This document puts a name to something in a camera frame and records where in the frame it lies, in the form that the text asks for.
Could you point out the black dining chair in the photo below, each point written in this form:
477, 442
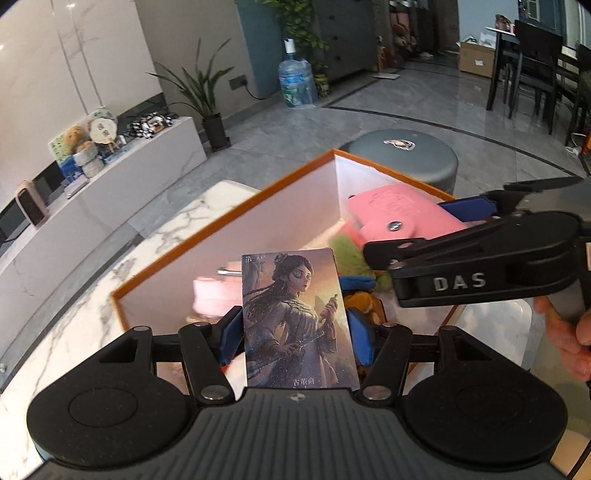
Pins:
535, 50
579, 78

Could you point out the white woven basket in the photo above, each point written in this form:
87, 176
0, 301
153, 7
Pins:
90, 166

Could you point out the potted plant black pot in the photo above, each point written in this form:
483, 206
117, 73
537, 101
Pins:
216, 131

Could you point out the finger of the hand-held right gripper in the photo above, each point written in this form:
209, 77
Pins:
466, 210
401, 251

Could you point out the brown bear plush blue hat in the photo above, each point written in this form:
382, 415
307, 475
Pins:
364, 305

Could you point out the blue water bottle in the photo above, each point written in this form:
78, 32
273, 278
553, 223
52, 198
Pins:
298, 78

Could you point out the illustrated character card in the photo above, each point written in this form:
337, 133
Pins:
295, 323

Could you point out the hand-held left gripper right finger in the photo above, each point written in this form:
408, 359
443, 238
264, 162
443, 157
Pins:
362, 339

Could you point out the black and white toys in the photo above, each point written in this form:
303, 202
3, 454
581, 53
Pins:
147, 122

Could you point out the orange storage box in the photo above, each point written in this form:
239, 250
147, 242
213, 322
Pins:
277, 221

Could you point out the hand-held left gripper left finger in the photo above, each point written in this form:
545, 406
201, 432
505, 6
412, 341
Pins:
231, 337

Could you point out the black wall outlet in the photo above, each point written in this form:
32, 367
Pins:
239, 83

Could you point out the green plush toy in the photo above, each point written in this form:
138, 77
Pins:
346, 254

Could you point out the tall leafy climbing plant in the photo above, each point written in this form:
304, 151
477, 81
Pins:
295, 18

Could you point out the cardboard box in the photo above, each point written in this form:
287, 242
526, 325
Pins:
475, 60

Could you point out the grey round ottoman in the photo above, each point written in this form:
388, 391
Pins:
415, 161

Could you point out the pink snap pouch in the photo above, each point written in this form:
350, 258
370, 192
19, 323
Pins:
401, 205

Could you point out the black set-top box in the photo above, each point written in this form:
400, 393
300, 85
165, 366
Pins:
51, 177

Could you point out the white marble TV cabinet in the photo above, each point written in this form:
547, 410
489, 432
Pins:
138, 170

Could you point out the dark grey drawer cabinet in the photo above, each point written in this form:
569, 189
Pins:
346, 37

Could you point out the white dining table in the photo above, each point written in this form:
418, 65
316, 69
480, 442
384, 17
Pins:
501, 30

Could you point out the person's right hand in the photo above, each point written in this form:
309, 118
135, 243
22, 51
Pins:
570, 355

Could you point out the black television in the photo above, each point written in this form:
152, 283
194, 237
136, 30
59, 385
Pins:
5, 226

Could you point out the silver flat device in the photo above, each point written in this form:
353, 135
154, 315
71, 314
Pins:
76, 188

